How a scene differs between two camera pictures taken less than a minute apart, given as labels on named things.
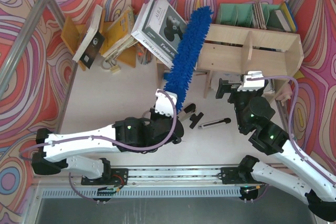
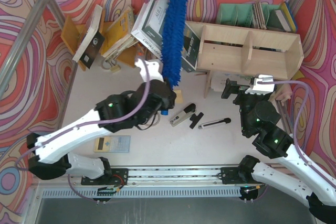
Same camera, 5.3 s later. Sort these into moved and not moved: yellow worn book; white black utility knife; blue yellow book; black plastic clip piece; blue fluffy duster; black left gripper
Moved: black left gripper; blue fluffy duster
Not moved: blue yellow book; black plastic clip piece; white black utility knife; yellow worn book
